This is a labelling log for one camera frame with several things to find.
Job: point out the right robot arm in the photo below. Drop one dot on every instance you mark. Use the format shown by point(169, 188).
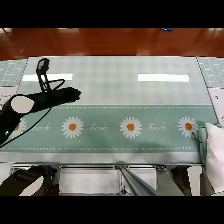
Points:
point(181, 180)

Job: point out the silver frame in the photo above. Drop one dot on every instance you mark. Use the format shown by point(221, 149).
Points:
point(90, 180)

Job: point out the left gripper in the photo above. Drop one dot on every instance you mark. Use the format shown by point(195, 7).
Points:
point(68, 95)

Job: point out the pale green garment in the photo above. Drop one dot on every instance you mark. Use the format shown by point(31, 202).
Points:
point(201, 146)

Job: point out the white shirt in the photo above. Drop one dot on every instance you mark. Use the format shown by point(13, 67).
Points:
point(215, 156)

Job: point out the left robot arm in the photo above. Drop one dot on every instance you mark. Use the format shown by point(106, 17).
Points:
point(33, 101)

